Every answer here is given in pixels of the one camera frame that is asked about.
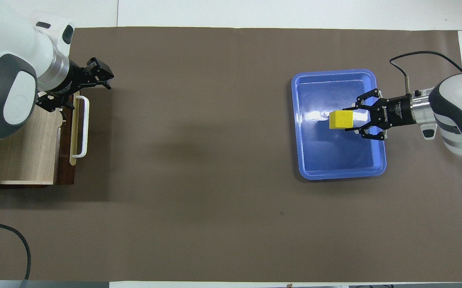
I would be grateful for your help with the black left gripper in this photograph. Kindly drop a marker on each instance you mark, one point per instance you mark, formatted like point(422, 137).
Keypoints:
point(77, 78)

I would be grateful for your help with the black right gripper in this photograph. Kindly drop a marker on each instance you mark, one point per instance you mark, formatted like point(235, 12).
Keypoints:
point(393, 112)

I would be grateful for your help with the yellow cube block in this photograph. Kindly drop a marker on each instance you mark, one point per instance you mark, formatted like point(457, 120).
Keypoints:
point(341, 120)

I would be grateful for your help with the blue plastic tray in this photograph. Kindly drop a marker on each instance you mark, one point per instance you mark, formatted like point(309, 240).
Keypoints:
point(335, 156)

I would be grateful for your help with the brown paper table mat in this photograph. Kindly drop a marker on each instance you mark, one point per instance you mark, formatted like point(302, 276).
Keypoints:
point(215, 160)

